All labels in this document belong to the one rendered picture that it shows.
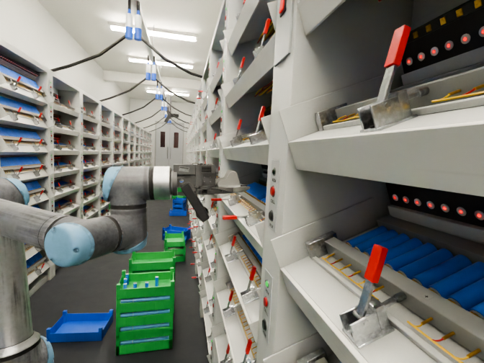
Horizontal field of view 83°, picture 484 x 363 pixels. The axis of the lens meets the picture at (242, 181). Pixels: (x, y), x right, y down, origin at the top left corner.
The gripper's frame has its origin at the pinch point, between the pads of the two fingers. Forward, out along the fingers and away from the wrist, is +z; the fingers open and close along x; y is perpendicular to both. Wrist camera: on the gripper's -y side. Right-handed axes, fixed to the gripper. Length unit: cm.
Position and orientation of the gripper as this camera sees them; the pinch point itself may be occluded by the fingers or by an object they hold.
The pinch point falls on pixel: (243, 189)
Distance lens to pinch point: 79.8
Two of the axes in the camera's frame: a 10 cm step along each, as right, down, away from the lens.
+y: 0.1, -10.0, -0.9
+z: 9.8, -0.1, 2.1
